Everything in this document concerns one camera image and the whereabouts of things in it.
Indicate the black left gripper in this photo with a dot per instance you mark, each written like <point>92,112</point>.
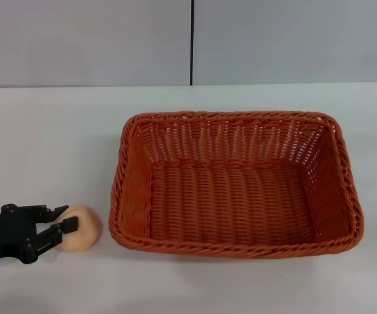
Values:
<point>8,232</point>

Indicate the round beige bread roll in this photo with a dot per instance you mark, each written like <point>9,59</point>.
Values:
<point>83,229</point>

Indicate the orange woven plastic basket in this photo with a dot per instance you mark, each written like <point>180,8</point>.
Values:
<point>227,202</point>

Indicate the black vertical wall seam strip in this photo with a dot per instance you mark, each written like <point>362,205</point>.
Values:
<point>192,39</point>

